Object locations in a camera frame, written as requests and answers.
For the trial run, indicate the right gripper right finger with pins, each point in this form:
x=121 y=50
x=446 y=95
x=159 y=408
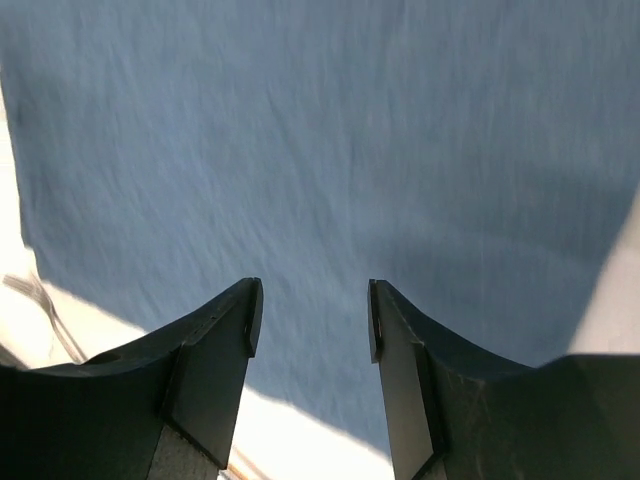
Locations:
x=457 y=411

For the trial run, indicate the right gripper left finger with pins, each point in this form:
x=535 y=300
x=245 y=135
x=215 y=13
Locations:
x=163 y=406

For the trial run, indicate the blue cloth napkin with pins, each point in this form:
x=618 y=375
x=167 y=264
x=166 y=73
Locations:
x=481 y=156

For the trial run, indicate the silver fork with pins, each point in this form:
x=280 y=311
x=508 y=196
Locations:
x=33 y=289

